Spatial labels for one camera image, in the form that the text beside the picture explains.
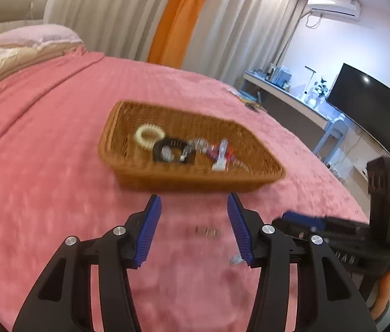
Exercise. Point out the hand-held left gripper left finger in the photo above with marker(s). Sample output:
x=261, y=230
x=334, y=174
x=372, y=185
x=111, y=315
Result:
x=148, y=231

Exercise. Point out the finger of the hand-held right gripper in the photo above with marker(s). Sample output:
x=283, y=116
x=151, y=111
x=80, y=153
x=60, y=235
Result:
x=290, y=226
x=302, y=218

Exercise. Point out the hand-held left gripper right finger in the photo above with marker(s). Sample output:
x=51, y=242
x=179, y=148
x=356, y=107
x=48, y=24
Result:
x=240, y=231

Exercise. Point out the small silver earrings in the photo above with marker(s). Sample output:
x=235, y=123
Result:
x=207, y=231

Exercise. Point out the clear plastic hair clip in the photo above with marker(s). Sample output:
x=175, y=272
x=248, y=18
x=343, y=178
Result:
x=220, y=159

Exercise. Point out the black wrist watch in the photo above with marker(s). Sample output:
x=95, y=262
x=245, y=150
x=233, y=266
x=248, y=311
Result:
x=172, y=143

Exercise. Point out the brown wicker basket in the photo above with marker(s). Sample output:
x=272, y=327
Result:
x=129, y=124

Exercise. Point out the small clear trinket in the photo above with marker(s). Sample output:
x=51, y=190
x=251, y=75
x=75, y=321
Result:
x=237, y=259

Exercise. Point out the white chair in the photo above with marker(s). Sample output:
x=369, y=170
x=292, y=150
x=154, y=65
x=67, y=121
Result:
x=335, y=128

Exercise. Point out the black television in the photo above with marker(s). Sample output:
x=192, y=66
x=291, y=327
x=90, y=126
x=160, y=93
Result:
x=371, y=107

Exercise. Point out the pink fleece blanket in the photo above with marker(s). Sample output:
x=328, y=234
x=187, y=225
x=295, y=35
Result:
x=60, y=152

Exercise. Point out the white desk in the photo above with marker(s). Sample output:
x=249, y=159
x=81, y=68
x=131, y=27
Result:
x=284, y=100

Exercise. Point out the small black tool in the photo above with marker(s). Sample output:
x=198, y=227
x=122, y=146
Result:
x=253, y=108

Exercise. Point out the white vase with plant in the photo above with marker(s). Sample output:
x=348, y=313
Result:
x=319, y=91

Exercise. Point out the colourful flat packet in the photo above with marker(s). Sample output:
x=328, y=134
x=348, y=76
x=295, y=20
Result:
x=243, y=95

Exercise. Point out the white desk lamp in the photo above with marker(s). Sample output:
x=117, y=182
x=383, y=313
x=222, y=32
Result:
x=310, y=76

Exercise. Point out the row of books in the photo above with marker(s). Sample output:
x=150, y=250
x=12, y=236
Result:
x=279, y=76

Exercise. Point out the grey curtain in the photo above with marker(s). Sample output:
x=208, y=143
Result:
x=246, y=31
x=111, y=10

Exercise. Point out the white air conditioner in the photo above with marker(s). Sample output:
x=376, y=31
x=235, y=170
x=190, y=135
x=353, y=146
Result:
x=333, y=6

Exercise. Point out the beige folded duvet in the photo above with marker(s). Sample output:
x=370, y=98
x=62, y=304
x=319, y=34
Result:
x=11, y=64

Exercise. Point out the orange curtain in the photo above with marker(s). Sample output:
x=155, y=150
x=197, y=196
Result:
x=181, y=17

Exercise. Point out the purple pillow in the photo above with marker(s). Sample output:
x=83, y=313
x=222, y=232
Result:
x=39, y=34

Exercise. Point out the beige padded headboard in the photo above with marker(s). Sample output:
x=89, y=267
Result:
x=11, y=8

